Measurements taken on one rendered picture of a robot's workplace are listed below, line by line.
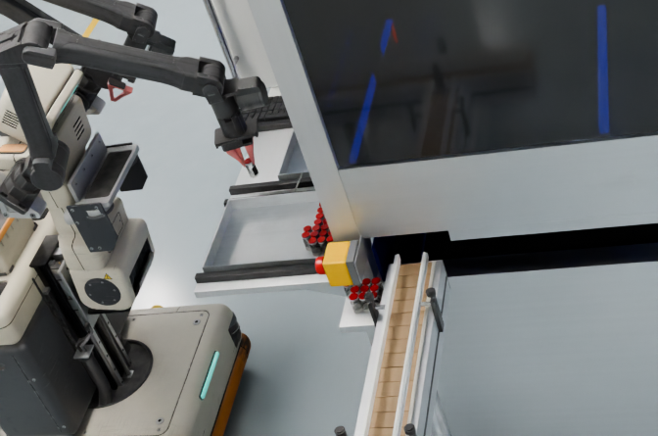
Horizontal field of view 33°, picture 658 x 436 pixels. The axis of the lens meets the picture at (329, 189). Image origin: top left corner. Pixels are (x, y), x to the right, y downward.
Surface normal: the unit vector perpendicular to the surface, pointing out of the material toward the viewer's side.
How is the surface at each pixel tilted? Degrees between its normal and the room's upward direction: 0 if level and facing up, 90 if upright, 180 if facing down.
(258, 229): 0
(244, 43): 90
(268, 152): 0
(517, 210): 90
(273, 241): 0
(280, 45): 90
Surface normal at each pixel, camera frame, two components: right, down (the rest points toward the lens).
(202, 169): -0.27, -0.76
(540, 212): -0.18, 0.63
